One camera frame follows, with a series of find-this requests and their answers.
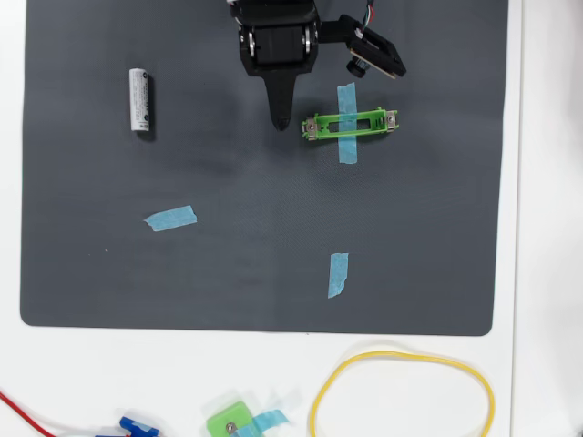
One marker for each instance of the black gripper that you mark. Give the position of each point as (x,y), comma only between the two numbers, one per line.
(278,45)

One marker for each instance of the white cylindrical battery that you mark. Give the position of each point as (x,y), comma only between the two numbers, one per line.
(139,100)

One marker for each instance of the green battery holder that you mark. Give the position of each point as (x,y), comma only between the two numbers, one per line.
(319,129)

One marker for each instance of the long blue tape strip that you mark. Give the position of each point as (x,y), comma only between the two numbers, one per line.
(347,98)

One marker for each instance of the dark grey mat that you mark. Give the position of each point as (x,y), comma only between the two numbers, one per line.
(228,250)

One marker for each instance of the slanted blue tape strip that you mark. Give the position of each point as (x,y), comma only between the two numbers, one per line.
(172,218)

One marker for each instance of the short blue tape strip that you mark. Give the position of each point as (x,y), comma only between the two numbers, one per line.
(338,275)

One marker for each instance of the yellow rubber band loop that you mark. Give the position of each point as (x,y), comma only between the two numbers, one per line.
(328,380)

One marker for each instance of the blue tape on block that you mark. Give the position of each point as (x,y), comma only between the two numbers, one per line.
(271,419)

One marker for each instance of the green printed block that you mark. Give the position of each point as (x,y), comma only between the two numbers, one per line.
(225,416)

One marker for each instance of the blue connector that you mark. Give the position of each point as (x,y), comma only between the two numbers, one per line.
(134,425)

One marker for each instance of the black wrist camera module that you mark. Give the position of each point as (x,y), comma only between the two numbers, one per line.
(373,50)

